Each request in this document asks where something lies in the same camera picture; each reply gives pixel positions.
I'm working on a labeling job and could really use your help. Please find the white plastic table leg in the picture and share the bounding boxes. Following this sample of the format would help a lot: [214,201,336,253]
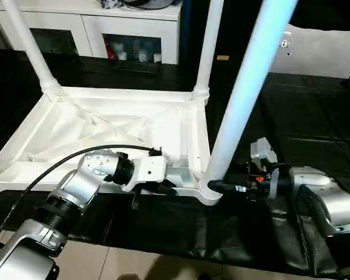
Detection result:
[202,0,300,188]
[191,0,225,103]
[1,0,62,96]

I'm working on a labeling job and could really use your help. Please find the white plastic table top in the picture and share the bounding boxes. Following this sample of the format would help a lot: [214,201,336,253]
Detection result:
[0,85,225,207]

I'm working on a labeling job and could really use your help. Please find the grey cushion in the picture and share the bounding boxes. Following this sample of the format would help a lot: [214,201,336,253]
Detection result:
[270,23,350,80]

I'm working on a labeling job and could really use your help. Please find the black box with gold label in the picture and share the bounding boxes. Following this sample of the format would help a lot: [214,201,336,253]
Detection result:
[179,0,281,77]

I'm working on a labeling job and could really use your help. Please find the white cabinet with glass doors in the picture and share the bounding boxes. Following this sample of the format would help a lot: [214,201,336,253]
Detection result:
[0,0,184,65]

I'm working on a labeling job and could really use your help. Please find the grey round container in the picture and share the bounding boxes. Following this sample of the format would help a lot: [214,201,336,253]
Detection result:
[122,0,176,9]

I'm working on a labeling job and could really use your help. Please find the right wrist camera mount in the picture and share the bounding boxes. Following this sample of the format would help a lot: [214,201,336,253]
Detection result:
[249,136,281,200]

